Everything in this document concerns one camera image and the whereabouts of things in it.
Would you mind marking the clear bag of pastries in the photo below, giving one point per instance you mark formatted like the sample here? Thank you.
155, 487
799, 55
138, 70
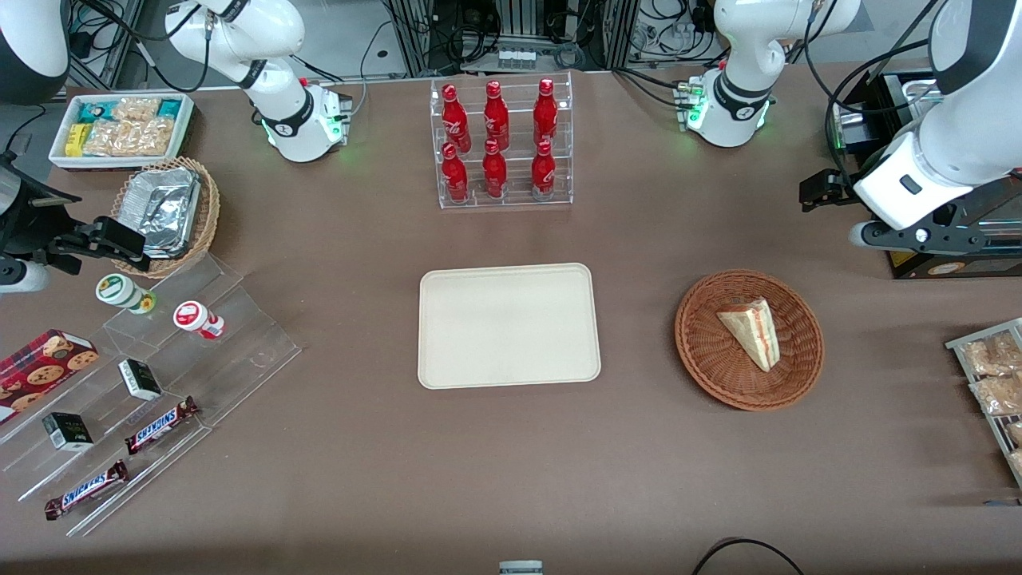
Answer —
1016, 433
990, 355
998, 395
1017, 461

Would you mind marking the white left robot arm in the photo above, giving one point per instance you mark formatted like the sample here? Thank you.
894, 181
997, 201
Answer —
738, 48

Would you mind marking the triangular sandwich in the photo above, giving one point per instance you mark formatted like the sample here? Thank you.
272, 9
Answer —
754, 331

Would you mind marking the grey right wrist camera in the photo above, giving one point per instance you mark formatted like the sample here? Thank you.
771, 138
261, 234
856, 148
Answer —
24, 277

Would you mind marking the clear acrylic bottle rack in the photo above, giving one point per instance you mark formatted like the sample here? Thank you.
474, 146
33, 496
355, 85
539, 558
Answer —
515, 204

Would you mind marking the red cola bottle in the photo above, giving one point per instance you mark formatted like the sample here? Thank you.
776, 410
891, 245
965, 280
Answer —
545, 112
456, 120
543, 174
496, 116
455, 176
494, 174

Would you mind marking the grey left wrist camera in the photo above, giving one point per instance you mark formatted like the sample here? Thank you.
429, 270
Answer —
859, 235

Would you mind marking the small black box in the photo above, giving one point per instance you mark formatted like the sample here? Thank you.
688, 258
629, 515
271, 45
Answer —
140, 380
68, 432

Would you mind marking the yellow snack packet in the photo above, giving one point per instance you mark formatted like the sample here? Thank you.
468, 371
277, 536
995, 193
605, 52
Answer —
77, 140

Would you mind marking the light tan wicker basket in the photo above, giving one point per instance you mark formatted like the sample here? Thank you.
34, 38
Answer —
209, 216

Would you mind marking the red lid yogurt cup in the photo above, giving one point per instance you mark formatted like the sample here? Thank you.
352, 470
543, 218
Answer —
194, 317

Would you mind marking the teal snack packet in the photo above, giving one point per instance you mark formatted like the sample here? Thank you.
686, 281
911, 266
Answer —
96, 110
168, 109

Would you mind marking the cream plastic tray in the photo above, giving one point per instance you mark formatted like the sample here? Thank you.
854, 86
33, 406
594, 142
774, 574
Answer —
509, 327

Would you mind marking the large clear cracker bag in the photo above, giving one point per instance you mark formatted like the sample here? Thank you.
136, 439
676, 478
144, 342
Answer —
132, 137

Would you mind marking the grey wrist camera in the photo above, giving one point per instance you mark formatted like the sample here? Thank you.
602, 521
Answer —
859, 235
24, 277

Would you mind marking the brown wicker basket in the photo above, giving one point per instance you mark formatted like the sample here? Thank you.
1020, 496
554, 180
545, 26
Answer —
718, 359

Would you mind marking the clear acrylic stepped display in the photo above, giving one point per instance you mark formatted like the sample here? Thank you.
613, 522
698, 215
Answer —
239, 351

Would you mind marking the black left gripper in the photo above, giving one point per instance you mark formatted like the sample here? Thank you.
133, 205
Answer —
840, 192

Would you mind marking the black hot dog roller machine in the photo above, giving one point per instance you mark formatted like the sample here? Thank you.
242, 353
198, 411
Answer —
942, 267

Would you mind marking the white power strip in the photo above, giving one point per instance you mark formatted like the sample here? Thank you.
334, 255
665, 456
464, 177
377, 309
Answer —
516, 59

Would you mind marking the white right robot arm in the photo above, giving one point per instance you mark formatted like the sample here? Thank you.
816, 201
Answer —
271, 32

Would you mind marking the red cookie box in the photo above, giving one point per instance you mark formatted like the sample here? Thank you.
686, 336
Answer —
40, 371

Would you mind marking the small clear cracker bag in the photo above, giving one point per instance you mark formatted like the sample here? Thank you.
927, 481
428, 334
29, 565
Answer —
136, 109

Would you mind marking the stack of foil trays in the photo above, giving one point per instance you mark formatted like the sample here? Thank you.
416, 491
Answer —
164, 209

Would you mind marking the grey device edge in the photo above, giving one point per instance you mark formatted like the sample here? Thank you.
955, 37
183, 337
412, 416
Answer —
520, 568

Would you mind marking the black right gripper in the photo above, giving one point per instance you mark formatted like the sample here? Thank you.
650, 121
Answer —
33, 225

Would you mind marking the green lid yogurt cup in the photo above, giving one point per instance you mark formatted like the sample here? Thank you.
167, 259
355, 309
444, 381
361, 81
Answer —
120, 290

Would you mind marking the snickers chocolate bar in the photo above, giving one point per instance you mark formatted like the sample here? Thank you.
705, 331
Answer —
86, 489
160, 426

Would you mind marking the white rectangular snack box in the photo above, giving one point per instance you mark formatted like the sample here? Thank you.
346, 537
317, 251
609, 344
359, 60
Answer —
186, 128

